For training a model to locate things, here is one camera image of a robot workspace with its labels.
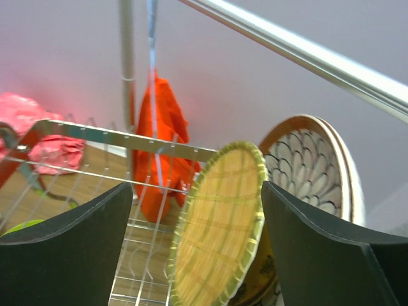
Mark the woven bamboo tray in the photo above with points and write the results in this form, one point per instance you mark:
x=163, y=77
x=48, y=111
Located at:
x=217, y=235

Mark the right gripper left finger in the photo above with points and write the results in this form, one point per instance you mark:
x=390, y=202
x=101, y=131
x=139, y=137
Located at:
x=69, y=259

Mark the small floral brown-rim plate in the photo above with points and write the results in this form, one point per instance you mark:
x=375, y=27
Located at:
x=304, y=158

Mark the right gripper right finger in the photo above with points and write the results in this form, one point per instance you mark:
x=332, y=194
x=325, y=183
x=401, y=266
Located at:
x=322, y=259

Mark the yellow patterned dark plate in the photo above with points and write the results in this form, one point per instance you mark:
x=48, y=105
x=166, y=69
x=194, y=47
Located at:
x=260, y=286

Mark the large floral brown-rim plate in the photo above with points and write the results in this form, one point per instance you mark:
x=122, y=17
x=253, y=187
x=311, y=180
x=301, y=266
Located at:
x=357, y=196

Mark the white clothes rack frame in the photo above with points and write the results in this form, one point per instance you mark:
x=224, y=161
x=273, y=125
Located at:
x=371, y=86

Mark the lime green plate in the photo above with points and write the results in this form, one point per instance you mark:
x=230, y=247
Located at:
x=72, y=203

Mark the steel two-tier dish rack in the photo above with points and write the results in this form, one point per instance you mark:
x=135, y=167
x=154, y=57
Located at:
x=141, y=277

